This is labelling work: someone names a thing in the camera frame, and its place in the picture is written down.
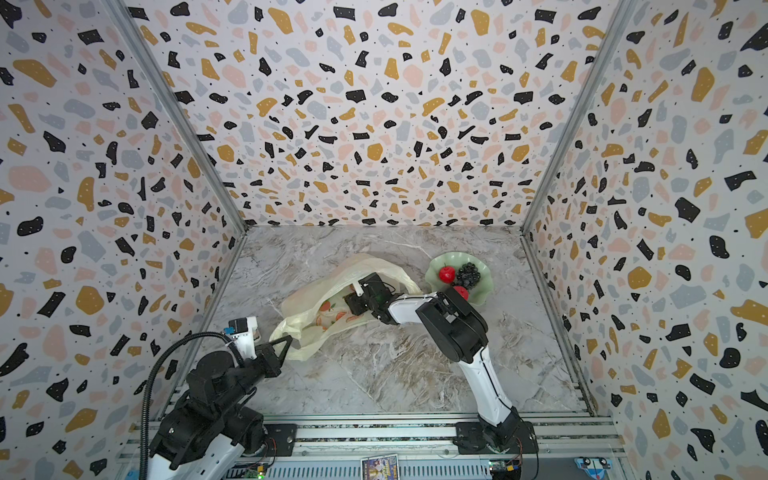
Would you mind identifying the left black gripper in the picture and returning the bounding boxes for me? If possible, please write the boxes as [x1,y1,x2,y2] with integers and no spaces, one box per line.
[214,334,293,420]

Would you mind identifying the cream plastic bag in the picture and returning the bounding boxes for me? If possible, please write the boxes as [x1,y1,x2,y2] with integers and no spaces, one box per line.
[270,253,422,361]

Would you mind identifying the red apple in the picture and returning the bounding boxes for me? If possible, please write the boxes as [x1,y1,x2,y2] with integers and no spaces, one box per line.
[438,266,456,285]
[453,285,470,301]

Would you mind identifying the dark purple grapes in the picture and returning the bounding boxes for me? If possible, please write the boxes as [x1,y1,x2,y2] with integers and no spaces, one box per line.
[453,262,482,291]

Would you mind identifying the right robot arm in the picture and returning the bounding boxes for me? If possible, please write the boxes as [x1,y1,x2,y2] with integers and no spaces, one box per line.
[344,273,538,455]

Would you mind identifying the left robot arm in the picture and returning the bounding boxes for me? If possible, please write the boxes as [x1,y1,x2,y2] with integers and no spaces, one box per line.
[138,332,297,479]

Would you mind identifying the green scalloped bowl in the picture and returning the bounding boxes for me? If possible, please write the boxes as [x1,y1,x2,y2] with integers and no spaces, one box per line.
[425,252,494,306]

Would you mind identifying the colourful card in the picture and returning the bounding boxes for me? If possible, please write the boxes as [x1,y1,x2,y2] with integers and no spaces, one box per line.
[361,454,400,480]

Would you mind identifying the black corrugated cable conduit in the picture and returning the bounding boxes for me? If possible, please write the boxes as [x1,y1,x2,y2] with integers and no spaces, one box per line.
[139,331,232,480]

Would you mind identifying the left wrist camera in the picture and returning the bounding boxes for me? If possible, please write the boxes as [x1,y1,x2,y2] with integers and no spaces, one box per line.
[224,316,261,360]

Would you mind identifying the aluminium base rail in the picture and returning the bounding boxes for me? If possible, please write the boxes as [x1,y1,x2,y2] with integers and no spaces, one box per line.
[150,413,634,479]

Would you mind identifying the left corner aluminium post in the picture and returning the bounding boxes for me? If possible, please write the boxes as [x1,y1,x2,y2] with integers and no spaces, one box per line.
[104,0,248,234]

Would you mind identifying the corner aluminium post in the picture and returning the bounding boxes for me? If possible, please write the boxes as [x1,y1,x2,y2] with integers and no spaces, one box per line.
[104,0,248,234]
[520,0,638,235]

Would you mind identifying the right corner aluminium post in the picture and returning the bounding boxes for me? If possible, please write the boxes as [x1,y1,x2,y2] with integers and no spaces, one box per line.
[520,0,638,235]

